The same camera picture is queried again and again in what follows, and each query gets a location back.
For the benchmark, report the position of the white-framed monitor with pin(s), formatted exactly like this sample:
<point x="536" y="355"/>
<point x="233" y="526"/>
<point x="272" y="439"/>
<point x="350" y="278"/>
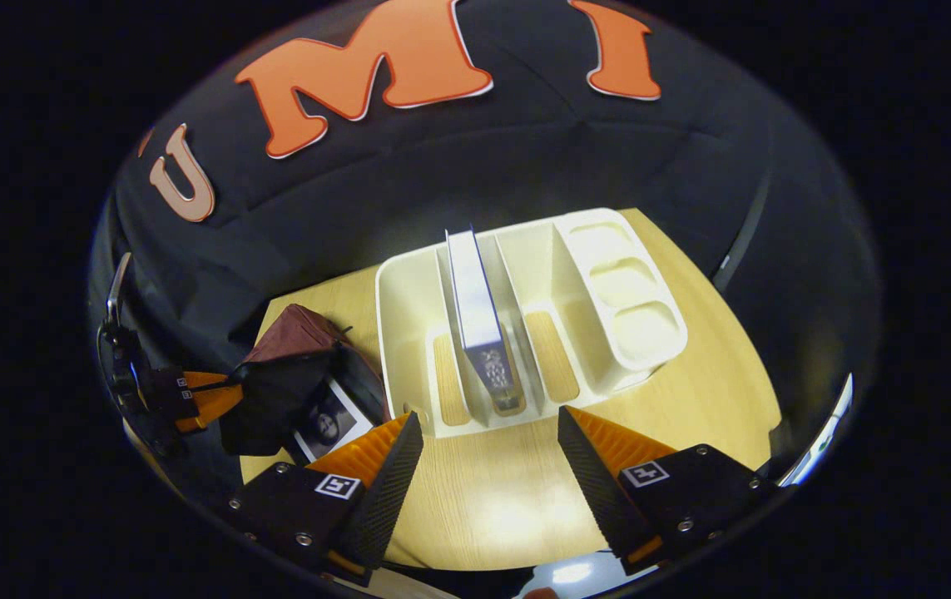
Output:
<point x="820" y="433"/>

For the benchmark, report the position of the white bookshelf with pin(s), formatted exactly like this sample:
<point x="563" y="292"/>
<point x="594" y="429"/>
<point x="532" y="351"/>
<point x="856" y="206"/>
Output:
<point x="608" y="316"/>

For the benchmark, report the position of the white portrait cover book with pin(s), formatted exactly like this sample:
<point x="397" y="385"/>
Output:
<point x="329" y="424"/>

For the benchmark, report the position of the black stand pole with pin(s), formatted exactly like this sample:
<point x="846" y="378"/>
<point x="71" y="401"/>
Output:
<point x="745" y="233"/>

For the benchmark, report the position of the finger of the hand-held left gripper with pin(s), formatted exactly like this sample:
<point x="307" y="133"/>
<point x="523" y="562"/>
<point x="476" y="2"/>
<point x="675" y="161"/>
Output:
<point x="209" y="408"/>
<point x="205" y="380"/>

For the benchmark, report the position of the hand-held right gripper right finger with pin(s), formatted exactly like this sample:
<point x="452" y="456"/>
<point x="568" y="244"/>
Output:
<point x="591" y="482"/>

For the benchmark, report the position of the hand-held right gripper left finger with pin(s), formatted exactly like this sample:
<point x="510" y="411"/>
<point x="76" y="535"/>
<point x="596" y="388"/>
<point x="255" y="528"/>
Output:
<point x="383" y="499"/>

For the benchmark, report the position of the maroon schoolbag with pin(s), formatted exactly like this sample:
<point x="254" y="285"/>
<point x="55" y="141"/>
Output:
<point x="292" y="341"/>

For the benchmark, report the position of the blue cover book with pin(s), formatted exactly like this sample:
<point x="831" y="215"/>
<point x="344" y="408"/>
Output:
<point x="475" y="299"/>

